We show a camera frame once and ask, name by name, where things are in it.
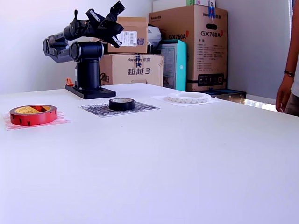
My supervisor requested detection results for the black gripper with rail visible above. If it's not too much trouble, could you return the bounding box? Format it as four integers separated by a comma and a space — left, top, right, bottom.
85, 8, 124, 49

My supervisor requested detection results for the black tape roll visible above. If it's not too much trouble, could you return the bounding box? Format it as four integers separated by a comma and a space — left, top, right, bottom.
108, 98, 135, 112

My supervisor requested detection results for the white tape roll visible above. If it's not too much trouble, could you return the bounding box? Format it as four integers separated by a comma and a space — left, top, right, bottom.
166, 91, 212, 104

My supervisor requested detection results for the red tape roll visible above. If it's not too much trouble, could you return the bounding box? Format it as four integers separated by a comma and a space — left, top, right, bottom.
9, 104, 58, 126

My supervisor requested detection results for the person left forearm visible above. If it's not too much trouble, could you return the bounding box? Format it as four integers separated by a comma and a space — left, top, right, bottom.
284, 0, 299, 73

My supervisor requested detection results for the person left hand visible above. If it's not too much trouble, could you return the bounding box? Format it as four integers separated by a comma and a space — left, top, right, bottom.
275, 76, 294, 113

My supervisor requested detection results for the cardboard box with shipping label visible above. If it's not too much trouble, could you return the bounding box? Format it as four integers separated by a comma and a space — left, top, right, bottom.
107, 16, 150, 54

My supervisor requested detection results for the white plastic bag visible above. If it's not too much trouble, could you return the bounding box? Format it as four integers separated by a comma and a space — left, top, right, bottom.
147, 25, 163, 46

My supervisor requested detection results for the cardboard box with blue characters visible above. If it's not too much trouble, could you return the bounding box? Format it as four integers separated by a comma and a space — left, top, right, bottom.
100, 53, 164, 87

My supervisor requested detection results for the teal carton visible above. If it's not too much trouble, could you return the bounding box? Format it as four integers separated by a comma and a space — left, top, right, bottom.
157, 39, 187, 91

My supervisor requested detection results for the blank white paper sheet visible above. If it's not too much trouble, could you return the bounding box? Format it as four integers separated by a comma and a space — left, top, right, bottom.
149, 93, 220, 107

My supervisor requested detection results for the black scribbled paper sheet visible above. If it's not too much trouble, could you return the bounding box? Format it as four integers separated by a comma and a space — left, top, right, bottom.
79, 100, 161, 118

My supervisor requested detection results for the red scribbled paper sheet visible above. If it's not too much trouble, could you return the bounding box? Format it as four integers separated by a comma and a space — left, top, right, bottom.
2, 107, 72, 131

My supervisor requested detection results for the tall GX760A cardboard box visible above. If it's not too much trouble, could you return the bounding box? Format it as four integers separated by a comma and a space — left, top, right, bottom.
149, 4, 228, 92

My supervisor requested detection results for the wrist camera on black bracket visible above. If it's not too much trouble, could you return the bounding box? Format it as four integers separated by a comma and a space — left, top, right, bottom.
105, 0, 127, 24

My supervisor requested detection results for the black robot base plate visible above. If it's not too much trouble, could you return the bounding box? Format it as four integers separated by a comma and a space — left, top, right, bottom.
64, 84, 117, 100

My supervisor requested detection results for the white beaded blind cord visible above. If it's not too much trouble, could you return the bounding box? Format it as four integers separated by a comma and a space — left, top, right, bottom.
289, 0, 294, 31

